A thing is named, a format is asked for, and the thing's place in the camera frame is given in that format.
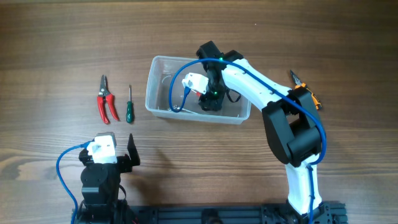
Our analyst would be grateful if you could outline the green handled screwdriver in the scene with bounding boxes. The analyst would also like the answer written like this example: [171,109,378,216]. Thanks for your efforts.
[126,85,135,123]

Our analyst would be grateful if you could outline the orange black pliers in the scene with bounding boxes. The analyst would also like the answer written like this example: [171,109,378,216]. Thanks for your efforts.
[290,70,323,110]

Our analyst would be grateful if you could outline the red handled pruning shears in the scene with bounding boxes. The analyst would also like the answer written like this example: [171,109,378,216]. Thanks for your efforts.
[96,75,119,124]

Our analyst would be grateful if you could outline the right blue cable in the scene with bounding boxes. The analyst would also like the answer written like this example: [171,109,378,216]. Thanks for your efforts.
[168,58,327,224]

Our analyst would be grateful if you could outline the clear plastic container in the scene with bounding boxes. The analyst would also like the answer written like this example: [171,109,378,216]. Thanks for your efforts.
[146,55,251,124]

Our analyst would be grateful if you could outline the silver metal wrench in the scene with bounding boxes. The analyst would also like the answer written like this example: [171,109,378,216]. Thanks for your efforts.
[167,105,198,114]

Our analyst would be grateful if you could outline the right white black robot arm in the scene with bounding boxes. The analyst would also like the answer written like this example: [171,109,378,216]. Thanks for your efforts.
[196,41,327,216]

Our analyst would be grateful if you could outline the blue cable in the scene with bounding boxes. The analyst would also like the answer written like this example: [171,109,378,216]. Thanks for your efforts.
[168,58,327,224]
[55,141,93,224]

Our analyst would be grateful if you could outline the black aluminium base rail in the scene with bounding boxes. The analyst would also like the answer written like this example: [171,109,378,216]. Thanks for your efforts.
[124,203,348,224]

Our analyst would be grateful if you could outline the left blue cable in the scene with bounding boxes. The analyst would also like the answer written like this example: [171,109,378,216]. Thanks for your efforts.
[55,141,93,224]

